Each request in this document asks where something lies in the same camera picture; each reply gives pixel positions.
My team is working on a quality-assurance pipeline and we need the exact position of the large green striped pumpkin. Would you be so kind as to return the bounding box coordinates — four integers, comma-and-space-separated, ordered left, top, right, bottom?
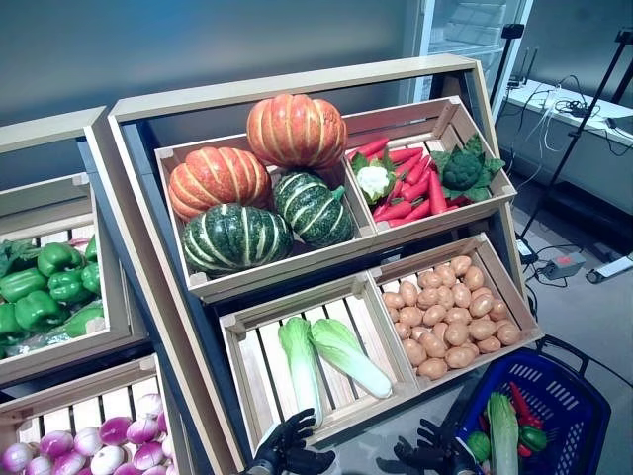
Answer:
180, 202, 295, 278

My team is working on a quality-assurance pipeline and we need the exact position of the dark leafy green vegetable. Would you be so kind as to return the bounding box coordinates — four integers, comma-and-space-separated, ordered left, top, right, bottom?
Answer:
0, 239, 42, 278

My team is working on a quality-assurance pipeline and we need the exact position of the black power brick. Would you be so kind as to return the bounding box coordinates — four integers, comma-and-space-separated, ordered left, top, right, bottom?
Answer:
513, 238, 538, 266

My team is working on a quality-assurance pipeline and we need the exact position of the black tripod with camera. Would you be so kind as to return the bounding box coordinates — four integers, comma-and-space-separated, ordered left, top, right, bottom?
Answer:
489, 23, 525, 108

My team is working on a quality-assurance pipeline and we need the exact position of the red chili pepper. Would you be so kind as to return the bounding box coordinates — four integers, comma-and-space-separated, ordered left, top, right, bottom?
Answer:
508, 381, 543, 429

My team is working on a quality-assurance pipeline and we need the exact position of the napa cabbage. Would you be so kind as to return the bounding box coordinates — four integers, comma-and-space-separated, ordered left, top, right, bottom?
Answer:
277, 316, 325, 429
487, 392, 520, 475
310, 318, 394, 400

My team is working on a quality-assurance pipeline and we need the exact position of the green broccoli with leaves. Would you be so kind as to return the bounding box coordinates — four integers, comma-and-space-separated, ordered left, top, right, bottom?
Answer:
430, 133, 506, 203

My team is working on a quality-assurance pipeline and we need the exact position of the red carrot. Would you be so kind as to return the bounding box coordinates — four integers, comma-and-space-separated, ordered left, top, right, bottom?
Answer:
375, 200, 414, 223
388, 146, 425, 164
347, 137, 391, 160
427, 170, 449, 215

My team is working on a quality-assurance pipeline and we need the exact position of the white cauliflower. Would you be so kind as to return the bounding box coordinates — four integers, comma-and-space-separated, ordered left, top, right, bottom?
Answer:
349, 150, 397, 207

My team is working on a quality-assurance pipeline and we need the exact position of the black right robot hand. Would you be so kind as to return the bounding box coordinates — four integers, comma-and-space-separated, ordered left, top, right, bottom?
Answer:
393, 418, 484, 475

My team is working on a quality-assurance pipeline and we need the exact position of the blue plastic shopping basket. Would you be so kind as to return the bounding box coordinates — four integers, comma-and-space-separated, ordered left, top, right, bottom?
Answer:
454, 333, 633, 475

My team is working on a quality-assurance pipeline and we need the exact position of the tall black tripod stand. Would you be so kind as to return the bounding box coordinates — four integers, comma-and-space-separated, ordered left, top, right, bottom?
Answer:
521, 28, 633, 263

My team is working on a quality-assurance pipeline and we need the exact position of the wooden display shelf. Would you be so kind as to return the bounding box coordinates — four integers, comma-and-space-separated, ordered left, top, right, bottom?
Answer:
0, 105, 199, 475
107, 54, 545, 475

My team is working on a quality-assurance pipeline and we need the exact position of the wooden slatted crate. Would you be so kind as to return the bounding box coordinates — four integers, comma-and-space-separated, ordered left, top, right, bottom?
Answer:
0, 353, 172, 475
154, 133, 377, 303
0, 172, 135, 370
368, 232, 545, 392
340, 96, 518, 237
219, 271, 421, 454

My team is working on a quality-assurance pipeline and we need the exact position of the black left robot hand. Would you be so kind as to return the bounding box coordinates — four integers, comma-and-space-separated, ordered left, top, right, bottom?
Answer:
251, 408, 337, 475

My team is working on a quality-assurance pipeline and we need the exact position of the purple and white turnip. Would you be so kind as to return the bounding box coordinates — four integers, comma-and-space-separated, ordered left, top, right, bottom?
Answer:
98, 416, 134, 446
126, 418, 160, 445
39, 429, 75, 459
0, 442, 35, 474
73, 427, 104, 457
136, 393, 164, 420

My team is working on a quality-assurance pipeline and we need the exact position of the small green striped pumpkin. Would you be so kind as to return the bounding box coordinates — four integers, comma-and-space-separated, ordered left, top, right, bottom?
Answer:
272, 170, 355, 248

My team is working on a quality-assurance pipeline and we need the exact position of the glass door fridge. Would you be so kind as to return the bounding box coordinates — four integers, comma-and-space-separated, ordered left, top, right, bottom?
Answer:
403, 0, 535, 105

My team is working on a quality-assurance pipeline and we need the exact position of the grey box with red label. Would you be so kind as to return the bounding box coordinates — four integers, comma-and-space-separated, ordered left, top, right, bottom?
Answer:
536, 251, 588, 281

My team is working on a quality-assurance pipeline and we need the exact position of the orange striped pumpkin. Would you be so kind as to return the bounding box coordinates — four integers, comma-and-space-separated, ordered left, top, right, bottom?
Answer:
167, 146, 273, 223
245, 93, 349, 170

